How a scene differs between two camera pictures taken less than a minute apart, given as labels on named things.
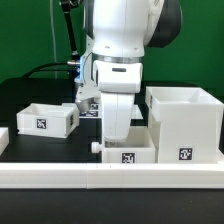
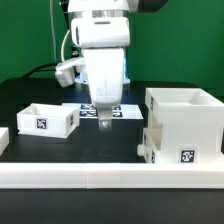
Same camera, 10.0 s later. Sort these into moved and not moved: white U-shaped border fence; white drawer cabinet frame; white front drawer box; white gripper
Moved: white front drawer box; white gripper
Not moved: white U-shaped border fence; white drawer cabinet frame
